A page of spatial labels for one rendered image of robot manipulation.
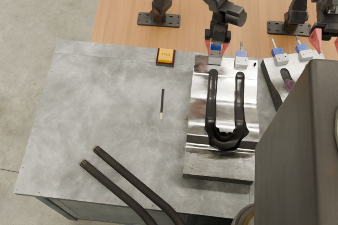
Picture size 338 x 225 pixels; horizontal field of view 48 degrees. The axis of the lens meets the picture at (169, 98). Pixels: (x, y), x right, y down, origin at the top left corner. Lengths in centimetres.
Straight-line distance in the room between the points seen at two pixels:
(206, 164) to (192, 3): 82
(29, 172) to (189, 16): 98
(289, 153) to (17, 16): 283
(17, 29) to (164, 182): 186
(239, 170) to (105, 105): 60
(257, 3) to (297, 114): 164
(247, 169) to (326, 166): 120
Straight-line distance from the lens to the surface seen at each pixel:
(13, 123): 261
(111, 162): 146
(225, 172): 144
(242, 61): 158
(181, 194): 147
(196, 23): 181
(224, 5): 145
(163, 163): 150
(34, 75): 273
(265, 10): 191
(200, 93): 153
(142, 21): 181
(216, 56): 154
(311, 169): 27
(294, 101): 32
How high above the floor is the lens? 224
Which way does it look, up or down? 64 degrees down
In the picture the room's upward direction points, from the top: straight up
